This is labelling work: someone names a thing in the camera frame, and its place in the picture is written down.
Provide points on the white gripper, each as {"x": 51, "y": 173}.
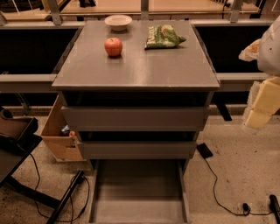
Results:
{"x": 270, "y": 53}

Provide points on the black power strip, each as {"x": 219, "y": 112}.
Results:
{"x": 274, "y": 207}

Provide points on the grey drawer cabinet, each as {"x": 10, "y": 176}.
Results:
{"x": 139, "y": 77}

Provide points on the red apple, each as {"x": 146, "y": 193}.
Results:
{"x": 113, "y": 47}

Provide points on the cardboard box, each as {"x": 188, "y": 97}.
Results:
{"x": 63, "y": 147}

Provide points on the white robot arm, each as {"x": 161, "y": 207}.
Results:
{"x": 265, "y": 50}

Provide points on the grey top drawer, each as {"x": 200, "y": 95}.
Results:
{"x": 135, "y": 119}

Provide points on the black chair with bag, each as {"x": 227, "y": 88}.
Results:
{"x": 17, "y": 142}

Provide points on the black power adapter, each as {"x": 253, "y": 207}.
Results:
{"x": 204, "y": 151}

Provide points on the green chip bag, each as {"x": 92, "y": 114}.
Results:
{"x": 163, "y": 36}

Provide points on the grey bottom drawer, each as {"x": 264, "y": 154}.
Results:
{"x": 139, "y": 192}

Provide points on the grey middle drawer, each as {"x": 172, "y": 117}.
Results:
{"x": 137, "y": 150}

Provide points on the grey drawer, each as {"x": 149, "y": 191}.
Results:
{"x": 137, "y": 150}
{"x": 139, "y": 192}
{"x": 135, "y": 119}

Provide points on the grey metal railing frame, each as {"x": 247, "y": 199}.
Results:
{"x": 41, "y": 82}

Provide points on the white bowl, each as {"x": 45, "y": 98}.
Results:
{"x": 118, "y": 23}

